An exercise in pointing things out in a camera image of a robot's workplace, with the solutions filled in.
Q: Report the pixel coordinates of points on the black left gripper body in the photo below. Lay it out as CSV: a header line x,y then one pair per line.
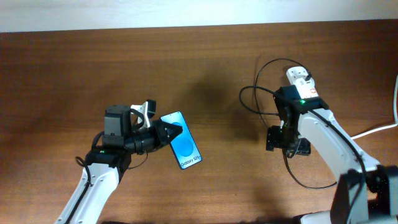
x,y
148,139

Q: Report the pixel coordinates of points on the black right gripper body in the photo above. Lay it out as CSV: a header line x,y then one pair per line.
x,y
287,139

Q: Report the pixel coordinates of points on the blue Galaxy smartphone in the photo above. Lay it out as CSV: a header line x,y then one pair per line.
x,y
184,147

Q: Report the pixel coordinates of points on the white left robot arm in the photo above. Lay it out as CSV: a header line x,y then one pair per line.
x,y
128,130

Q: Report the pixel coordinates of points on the white USB charger plug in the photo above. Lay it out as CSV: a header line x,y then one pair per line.
x,y
306,89

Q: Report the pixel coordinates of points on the white power strip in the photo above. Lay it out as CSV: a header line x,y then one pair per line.
x,y
297,77

